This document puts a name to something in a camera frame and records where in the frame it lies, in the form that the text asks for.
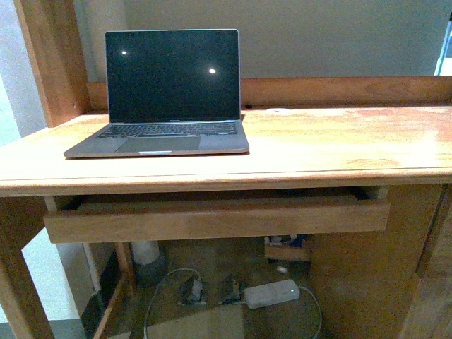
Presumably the wooden pull-out keyboard tray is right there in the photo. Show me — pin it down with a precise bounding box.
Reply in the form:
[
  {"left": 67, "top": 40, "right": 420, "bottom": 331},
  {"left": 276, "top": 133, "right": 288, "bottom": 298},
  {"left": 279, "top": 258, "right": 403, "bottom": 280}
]
[{"left": 44, "top": 192, "right": 391, "bottom": 243}]

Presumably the grey open laptop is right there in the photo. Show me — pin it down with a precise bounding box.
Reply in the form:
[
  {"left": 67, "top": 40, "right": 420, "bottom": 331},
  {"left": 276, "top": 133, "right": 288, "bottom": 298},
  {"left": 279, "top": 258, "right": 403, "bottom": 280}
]
[{"left": 64, "top": 29, "right": 249, "bottom": 159}]

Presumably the small wooden box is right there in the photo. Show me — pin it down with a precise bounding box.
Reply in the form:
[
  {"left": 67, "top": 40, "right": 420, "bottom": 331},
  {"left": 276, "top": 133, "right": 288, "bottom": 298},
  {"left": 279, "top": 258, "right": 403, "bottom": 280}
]
[{"left": 264, "top": 236, "right": 312, "bottom": 262}]

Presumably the white power adapter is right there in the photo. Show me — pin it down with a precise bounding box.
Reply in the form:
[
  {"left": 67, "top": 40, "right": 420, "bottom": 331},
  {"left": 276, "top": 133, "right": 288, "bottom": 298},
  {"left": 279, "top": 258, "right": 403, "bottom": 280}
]
[{"left": 244, "top": 279, "right": 300, "bottom": 309}]

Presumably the wooden desk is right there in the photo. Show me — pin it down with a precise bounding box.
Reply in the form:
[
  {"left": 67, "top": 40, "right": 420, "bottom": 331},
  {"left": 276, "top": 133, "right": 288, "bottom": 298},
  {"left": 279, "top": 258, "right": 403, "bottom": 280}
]
[{"left": 1, "top": 1, "right": 451, "bottom": 338}]

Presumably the white power cable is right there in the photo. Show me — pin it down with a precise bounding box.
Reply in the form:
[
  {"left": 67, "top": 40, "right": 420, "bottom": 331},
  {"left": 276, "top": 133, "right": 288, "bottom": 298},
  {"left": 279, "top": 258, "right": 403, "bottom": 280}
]
[{"left": 142, "top": 268, "right": 323, "bottom": 339}]

